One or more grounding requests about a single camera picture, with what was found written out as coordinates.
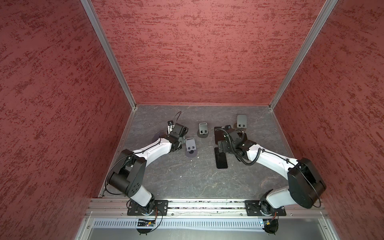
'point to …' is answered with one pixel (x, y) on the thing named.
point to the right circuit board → (271, 225)
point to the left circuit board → (143, 222)
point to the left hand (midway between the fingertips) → (174, 140)
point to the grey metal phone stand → (203, 128)
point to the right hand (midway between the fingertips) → (226, 145)
